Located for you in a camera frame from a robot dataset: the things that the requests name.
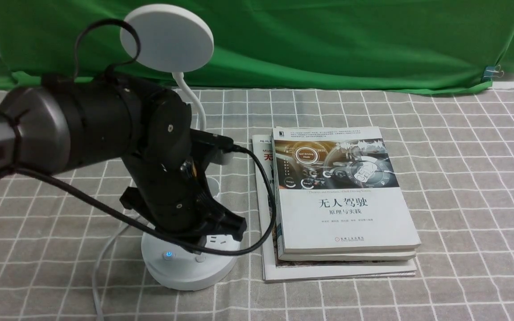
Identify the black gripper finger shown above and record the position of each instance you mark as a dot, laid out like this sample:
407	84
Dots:
203	247

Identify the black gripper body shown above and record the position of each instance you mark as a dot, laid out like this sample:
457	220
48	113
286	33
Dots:
172	191

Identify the white desk lamp with sockets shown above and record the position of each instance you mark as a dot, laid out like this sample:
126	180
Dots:
175	40

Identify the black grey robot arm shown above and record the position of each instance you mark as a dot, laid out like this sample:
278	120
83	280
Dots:
61	126

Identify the magazine under books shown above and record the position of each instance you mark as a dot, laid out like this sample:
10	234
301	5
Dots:
282	272

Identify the grey checked tablecloth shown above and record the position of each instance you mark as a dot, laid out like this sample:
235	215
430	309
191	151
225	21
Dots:
454	157

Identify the white self-driving book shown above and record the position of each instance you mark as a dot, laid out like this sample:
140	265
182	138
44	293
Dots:
337	193

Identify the green backdrop cloth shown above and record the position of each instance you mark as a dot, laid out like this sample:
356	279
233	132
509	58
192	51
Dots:
412	46

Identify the blue binder clip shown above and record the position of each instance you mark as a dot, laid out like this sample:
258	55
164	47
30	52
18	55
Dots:
492	72

